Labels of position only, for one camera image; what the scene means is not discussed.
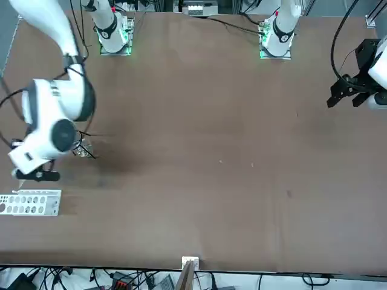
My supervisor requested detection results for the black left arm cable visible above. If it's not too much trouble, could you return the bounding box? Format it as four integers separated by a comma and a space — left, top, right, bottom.
330, 0, 362, 82

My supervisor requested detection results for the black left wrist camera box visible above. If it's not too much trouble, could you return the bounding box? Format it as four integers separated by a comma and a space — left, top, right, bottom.
355, 38, 380, 73

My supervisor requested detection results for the black power adapter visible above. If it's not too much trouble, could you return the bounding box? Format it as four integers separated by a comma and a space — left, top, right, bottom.
6, 272, 36, 290

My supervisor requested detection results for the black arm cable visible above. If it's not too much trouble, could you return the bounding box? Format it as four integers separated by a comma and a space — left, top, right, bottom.
0, 0, 91, 146
330, 0, 362, 82

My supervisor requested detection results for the white test tube rack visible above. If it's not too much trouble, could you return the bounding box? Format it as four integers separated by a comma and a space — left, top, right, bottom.
0, 189, 63, 216

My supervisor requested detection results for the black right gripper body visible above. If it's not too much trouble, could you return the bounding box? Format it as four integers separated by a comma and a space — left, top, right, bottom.
15, 159, 60, 182

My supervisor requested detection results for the white post bracket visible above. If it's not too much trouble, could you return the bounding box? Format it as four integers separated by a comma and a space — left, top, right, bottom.
181, 256, 200, 270

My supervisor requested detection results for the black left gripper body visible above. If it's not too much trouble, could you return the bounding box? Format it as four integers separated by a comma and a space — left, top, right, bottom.
340, 71, 379, 95

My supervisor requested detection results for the upright camera post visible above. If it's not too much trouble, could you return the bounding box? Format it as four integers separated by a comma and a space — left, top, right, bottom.
176, 259, 197, 290

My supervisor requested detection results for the black table cable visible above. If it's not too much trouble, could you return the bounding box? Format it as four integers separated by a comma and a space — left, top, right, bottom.
206, 13, 265, 36

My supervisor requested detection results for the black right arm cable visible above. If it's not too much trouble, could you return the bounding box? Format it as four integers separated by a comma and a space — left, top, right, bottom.
0, 0, 91, 146

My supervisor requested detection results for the red black device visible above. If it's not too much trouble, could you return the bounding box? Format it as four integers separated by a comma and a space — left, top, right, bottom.
111, 271, 134, 289

